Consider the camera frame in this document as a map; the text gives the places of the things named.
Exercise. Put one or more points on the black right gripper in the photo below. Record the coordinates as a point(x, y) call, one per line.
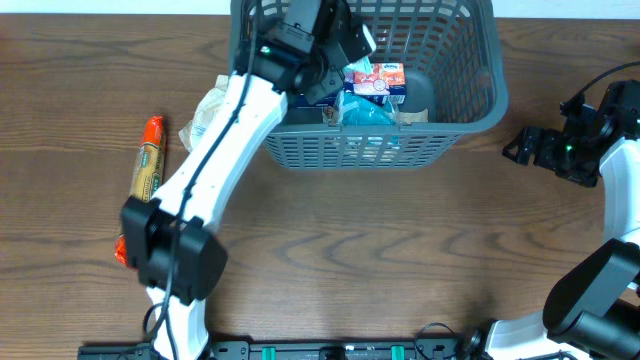
point(544, 155)

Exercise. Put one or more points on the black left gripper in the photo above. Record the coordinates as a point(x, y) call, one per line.
point(325, 81)

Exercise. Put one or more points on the mint green snack bar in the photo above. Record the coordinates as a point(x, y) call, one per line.
point(362, 66)

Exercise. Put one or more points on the multicolour tissue pack box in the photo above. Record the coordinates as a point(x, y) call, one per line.
point(386, 83)

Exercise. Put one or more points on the teal white pouch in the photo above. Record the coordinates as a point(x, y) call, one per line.
point(353, 110)

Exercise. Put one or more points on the brown photo snack bag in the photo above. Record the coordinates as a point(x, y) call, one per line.
point(402, 118)

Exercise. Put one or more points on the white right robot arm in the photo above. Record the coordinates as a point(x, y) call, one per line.
point(584, 316)

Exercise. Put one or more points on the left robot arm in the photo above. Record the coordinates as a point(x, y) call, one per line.
point(170, 239)

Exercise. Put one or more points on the spaghetti pack red ends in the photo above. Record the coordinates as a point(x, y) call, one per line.
point(148, 169)

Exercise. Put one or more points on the grey plastic slotted basket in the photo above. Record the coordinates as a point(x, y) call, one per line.
point(453, 65)

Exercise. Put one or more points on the beige crumpled paper pouch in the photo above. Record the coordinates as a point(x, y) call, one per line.
point(192, 133)

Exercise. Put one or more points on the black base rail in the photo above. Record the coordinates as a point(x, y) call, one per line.
point(437, 347)

